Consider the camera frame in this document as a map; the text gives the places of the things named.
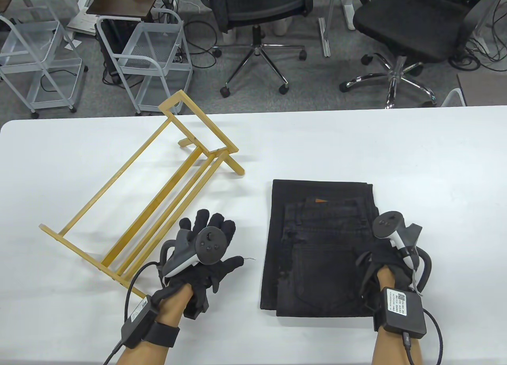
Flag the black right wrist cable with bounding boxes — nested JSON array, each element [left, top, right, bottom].
[[402, 308, 443, 365]]

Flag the person's left hand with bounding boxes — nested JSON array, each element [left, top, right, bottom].
[[158, 209, 245, 317]]

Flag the brown board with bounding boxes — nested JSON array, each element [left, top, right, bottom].
[[457, 74, 507, 106]]

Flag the white metal trolley cart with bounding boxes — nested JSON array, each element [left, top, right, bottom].
[[0, 5, 88, 118], [96, 9, 193, 116]]

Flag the white plastic object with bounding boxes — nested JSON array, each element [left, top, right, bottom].
[[441, 88, 466, 107]]

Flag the white papers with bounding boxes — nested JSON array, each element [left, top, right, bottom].
[[67, 9, 97, 35]]

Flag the black left wrist strap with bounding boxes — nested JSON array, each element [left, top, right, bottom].
[[143, 321, 180, 348]]

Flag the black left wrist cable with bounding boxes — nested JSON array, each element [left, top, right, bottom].
[[102, 261, 163, 365]]

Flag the black wrist sensor box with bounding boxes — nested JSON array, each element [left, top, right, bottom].
[[381, 288, 427, 339], [121, 295, 158, 348]]

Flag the tangle of black floor cables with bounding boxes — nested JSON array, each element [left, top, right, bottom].
[[450, 25, 507, 70]]

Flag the black right wrist sensor box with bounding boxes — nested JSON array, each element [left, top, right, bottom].
[[381, 288, 427, 339]]

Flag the person's right forearm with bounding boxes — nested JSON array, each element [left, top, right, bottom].
[[372, 265, 424, 365]]

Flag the looped black floor cables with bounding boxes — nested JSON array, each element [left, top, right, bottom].
[[184, 19, 222, 68]]

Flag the person's right hand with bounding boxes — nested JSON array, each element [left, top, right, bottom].
[[356, 238, 419, 299]]

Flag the grey white controller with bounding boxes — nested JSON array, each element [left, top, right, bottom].
[[372, 211, 432, 294], [160, 226, 225, 278]]

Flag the person's left forearm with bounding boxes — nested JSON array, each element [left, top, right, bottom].
[[115, 284, 194, 365]]

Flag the white desk leg frame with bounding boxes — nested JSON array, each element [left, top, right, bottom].
[[318, 0, 356, 58]]

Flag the black left wrist sensor box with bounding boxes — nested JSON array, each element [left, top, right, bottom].
[[121, 295, 158, 348]]

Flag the black trousers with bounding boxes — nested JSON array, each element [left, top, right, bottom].
[[259, 179, 387, 318]]

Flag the black computer tower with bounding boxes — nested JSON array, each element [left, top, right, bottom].
[[97, 19, 131, 84]]

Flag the wooden book rack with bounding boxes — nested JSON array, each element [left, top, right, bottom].
[[39, 89, 245, 298]]

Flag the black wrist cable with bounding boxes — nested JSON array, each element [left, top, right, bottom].
[[402, 308, 443, 365], [102, 261, 163, 365]]

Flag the dark brown small desk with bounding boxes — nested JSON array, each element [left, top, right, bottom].
[[86, 0, 165, 23]]

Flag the black mesh office chair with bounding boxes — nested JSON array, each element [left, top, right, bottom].
[[196, 0, 314, 98]]

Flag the black padded office chair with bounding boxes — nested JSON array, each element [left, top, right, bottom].
[[339, 0, 507, 109]]

